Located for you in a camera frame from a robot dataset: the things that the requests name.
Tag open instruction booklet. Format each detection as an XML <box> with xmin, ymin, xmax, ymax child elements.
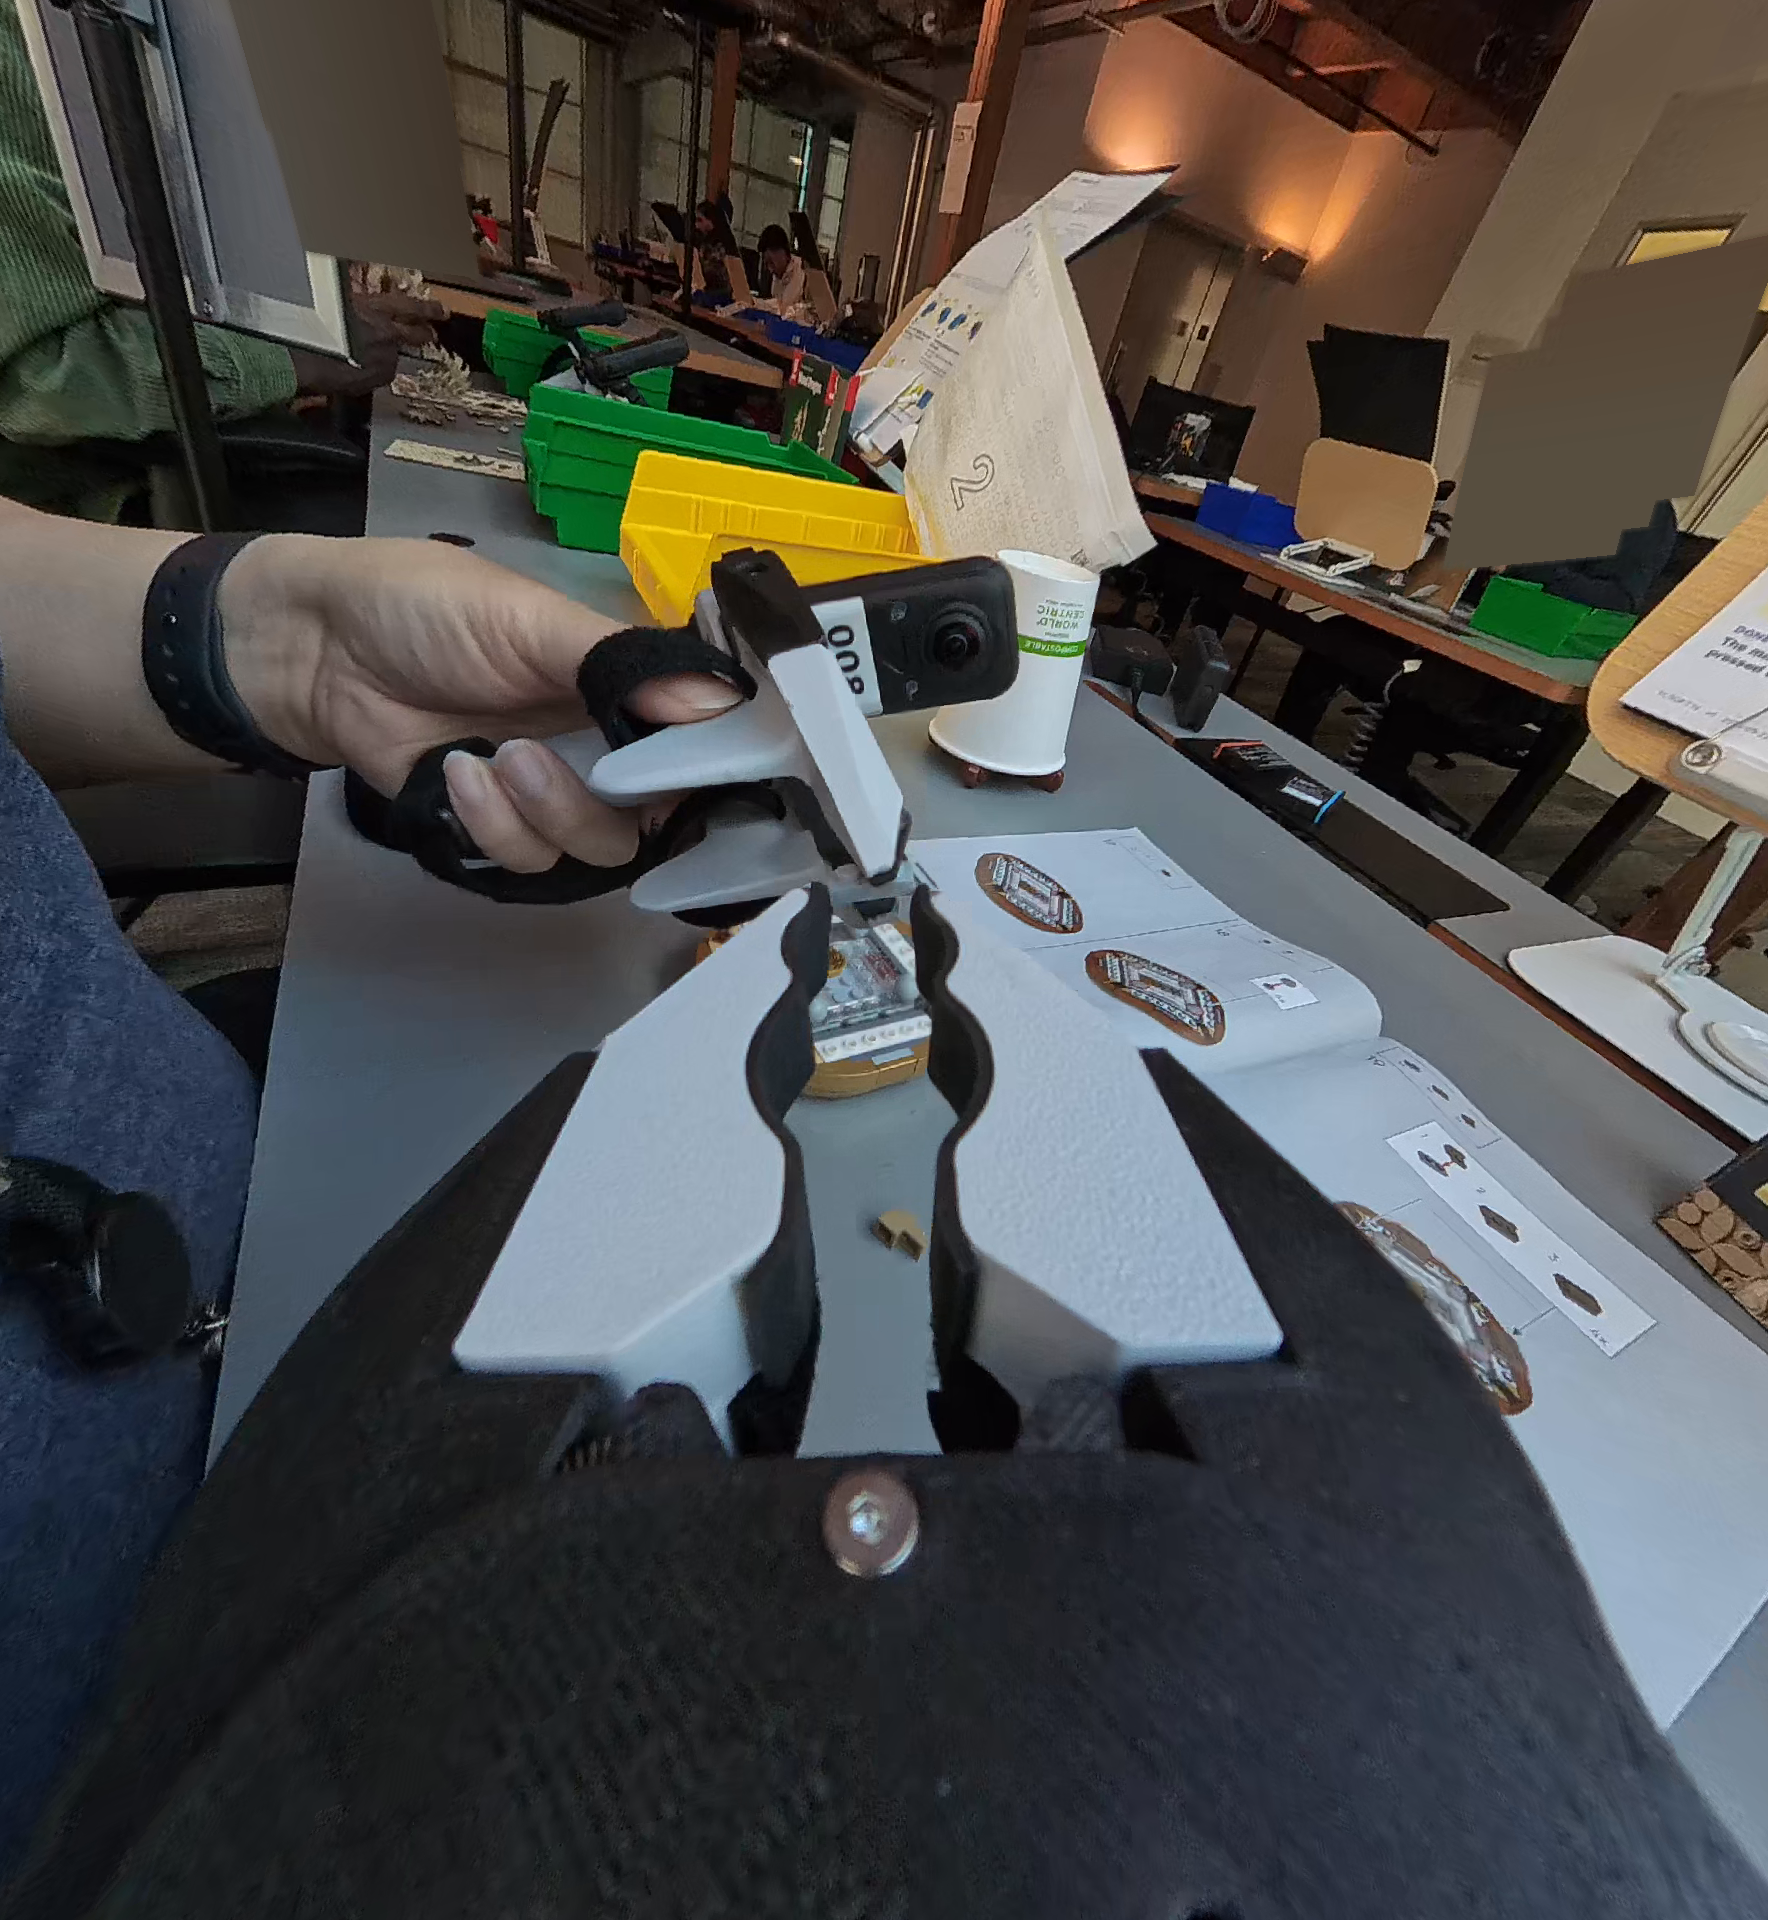
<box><xmin>907</xmin><ymin>828</ymin><xmax>1768</xmax><ymax>1731</ymax></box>

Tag white stand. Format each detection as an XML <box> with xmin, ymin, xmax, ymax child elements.
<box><xmin>1506</xmin><ymin>828</ymin><xmax>1768</xmax><ymax>1148</ymax></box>

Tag wooden model parts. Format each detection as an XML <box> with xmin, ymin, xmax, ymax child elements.
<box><xmin>391</xmin><ymin>349</ymin><xmax>529</xmax><ymax>426</ymax></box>

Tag person's left hand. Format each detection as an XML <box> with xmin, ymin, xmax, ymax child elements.
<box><xmin>247</xmin><ymin>531</ymin><xmax>756</xmax><ymax>878</ymax></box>

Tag red green cardboard box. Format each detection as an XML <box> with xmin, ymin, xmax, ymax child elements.
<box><xmin>782</xmin><ymin>353</ymin><xmax>864</xmax><ymax>459</ymax></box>

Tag printed paper sheet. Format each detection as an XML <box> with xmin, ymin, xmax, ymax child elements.
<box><xmin>861</xmin><ymin>170</ymin><xmax>1178</xmax><ymax>386</ymax></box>

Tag printed cardboard box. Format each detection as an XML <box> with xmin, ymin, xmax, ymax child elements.
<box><xmin>1657</xmin><ymin>1080</ymin><xmax>1768</xmax><ymax>1416</ymax></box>

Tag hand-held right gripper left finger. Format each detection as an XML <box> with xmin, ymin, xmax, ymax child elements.
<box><xmin>453</xmin><ymin>881</ymin><xmax>836</xmax><ymax>1458</ymax></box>

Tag white paper cup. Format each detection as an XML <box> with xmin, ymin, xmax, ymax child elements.
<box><xmin>927</xmin><ymin>550</ymin><xmax>1107</xmax><ymax>787</ymax></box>

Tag black wristband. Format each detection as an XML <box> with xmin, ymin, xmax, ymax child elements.
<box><xmin>138</xmin><ymin>530</ymin><xmax>320</xmax><ymax>782</ymax></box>

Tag person's left forearm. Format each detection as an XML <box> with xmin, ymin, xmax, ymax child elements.
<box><xmin>0</xmin><ymin>457</ymin><xmax>188</xmax><ymax>793</ymax></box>

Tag round gold lego model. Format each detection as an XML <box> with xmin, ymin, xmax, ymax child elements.
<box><xmin>696</xmin><ymin>915</ymin><xmax>935</xmax><ymax>1101</ymax></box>

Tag black badge reel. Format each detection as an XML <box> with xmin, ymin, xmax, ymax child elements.
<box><xmin>0</xmin><ymin>1152</ymin><xmax>199</xmax><ymax>1370</ymax></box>

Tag flat wooden strip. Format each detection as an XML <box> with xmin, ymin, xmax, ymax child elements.
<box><xmin>382</xmin><ymin>439</ymin><xmax>529</xmax><ymax>485</ymax></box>

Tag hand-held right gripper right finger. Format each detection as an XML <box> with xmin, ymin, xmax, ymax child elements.
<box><xmin>907</xmin><ymin>887</ymin><xmax>1285</xmax><ymax>1454</ymax></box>

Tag white paper bag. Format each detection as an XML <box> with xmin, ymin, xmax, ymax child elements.
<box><xmin>907</xmin><ymin>226</ymin><xmax>1158</xmax><ymax>573</ymax></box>

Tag black handled tool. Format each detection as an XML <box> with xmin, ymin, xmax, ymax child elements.
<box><xmin>537</xmin><ymin>297</ymin><xmax>695</xmax><ymax>403</ymax></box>

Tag white sign board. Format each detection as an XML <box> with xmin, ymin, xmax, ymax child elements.
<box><xmin>15</xmin><ymin>0</ymin><xmax>356</xmax><ymax>363</ymax></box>

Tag tan board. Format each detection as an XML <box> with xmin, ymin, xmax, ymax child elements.
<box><xmin>1294</xmin><ymin>439</ymin><xmax>1441</xmax><ymax>575</ymax></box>

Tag black monitor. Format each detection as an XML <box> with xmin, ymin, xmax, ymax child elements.
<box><xmin>1131</xmin><ymin>375</ymin><xmax>1259</xmax><ymax>485</ymax></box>

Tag person's blue sweater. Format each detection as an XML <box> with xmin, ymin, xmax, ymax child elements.
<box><xmin>0</xmin><ymin>509</ymin><xmax>263</xmax><ymax>1920</ymax></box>

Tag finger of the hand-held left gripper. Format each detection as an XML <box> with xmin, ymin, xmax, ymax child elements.
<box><xmin>741</xmin><ymin>637</ymin><xmax>913</xmax><ymax>890</ymax></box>

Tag black product box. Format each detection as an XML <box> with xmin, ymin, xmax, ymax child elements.
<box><xmin>1182</xmin><ymin>736</ymin><xmax>1347</xmax><ymax>827</ymax></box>

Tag black stand pole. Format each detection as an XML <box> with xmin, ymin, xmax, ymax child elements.
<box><xmin>55</xmin><ymin>0</ymin><xmax>239</xmax><ymax>534</ymax></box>

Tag blue plastic bin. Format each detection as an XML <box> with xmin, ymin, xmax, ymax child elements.
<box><xmin>719</xmin><ymin>308</ymin><xmax>874</xmax><ymax>377</ymax></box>
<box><xmin>1195</xmin><ymin>481</ymin><xmax>1303</xmax><ymax>552</ymax></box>

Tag black board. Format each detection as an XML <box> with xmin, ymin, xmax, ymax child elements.
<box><xmin>1303</xmin><ymin>334</ymin><xmax>1453</xmax><ymax>459</ymax></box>

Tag green plastic bin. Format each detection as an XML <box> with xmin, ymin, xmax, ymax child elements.
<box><xmin>522</xmin><ymin>436</ymin><xmax>647</xmax><ymax>559</ymax></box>
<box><xmin>483</xmin><ymin>308</ymin><xmax>676</xmax><ymax>410</ymax></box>
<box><xmin>1468</xmin><ymin>575</ymin><xmax>1641</xmax><ymax>663</ymax></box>
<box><xmin>524</xmin><ymin>375</ymin><xmax>868</xmax><ymax>488</ymax></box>

